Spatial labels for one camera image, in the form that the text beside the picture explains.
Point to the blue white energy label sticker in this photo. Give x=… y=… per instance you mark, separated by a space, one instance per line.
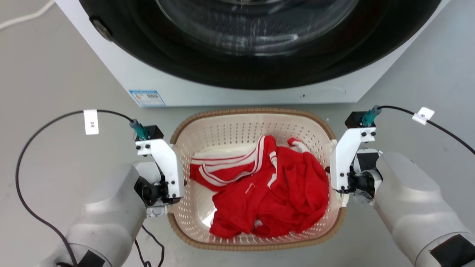
x=147 y=98

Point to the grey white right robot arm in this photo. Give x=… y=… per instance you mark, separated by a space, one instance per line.
x=412 y=200

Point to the white front-load washing machine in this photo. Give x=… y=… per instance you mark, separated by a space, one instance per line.
x=230 y=97

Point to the black round washer door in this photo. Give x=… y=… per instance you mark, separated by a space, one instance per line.
x=259 y=70

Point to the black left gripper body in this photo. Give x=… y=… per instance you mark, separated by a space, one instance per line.
x=152 y=193

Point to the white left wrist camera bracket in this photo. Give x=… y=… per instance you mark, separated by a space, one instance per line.
x=169 y=167

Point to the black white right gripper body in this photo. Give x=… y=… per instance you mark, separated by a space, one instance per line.
x=362 y=181

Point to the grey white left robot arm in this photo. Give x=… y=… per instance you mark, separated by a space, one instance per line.
x=107 y=218

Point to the red garment with white stripes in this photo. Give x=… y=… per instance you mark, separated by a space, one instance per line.
x=282 y=193

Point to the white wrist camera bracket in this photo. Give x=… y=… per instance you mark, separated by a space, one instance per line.
x=169 y=167
x=345 y=159

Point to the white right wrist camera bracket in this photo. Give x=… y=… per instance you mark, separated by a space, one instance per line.
x=345 y=159

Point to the cream perforated laundry basket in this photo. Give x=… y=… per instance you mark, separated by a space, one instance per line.
x=226 y=129

